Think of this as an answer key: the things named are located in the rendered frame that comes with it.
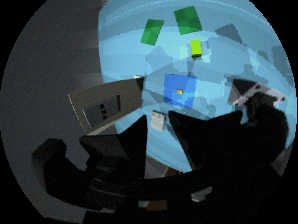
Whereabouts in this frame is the grey panel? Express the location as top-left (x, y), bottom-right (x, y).
top-left (69, 76), bottom-right (145, 136)

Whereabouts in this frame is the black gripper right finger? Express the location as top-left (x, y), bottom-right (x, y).
top-left (169, 111), bottom-right (243, 171)

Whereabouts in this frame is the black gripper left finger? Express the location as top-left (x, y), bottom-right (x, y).
top-left (78, 115), bottom-right (148, 180)

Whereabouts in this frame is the blue flat square patch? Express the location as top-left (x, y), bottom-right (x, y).
top-left (164, 73), bottom-right (197, 109)

